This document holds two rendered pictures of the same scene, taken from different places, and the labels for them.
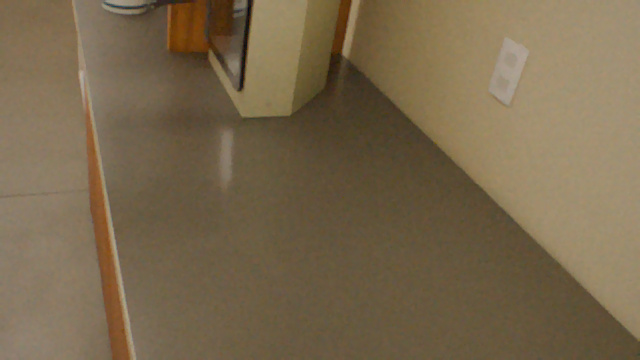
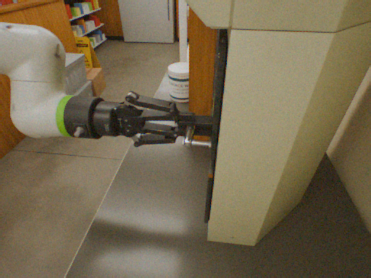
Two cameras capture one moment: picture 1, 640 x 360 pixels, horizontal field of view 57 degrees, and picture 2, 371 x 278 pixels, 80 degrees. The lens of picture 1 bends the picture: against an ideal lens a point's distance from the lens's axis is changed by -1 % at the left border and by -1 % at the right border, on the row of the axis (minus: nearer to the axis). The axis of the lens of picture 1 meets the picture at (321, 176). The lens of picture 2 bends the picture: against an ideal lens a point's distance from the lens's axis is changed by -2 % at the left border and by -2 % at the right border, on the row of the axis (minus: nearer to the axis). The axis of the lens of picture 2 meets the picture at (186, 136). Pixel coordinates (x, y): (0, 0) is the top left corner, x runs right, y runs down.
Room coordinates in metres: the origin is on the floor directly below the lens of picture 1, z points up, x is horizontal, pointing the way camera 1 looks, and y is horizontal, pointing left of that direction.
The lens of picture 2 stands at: (0.89, 0.08, 1.47)
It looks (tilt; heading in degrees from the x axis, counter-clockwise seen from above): 38 degrees down; 35
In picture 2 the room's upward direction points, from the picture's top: straight up
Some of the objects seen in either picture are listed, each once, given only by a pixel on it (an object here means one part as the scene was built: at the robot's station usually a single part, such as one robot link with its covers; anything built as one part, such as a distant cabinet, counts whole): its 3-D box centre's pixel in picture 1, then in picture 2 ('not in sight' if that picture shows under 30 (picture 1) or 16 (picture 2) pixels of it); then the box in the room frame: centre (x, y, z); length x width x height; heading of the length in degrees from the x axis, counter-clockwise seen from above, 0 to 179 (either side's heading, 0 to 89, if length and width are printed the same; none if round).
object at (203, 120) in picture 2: not in sight; (195, 120); (1.21, 0.28, 1.21); 0.07 x 0.03 x 0.01; 118
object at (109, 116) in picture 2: not in sight; (122, 119); (1.14, 0.42, 1.20); 0.09 x 0.07 x 0.08; 118
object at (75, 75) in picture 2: not in sight; (58, 77); (1.97, 2.51, 0.49); 0.60 x 0.42 x 0.33; 28
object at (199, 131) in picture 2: not in sight; (194, 129); (1.21, 0.28, 1.19); 0.07 x 0.03 x 0.01; 118
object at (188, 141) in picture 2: not in sight; (198, 131); (1.19, 0.26, 1.20); 0.10 x 0.05 x 0.03; 28
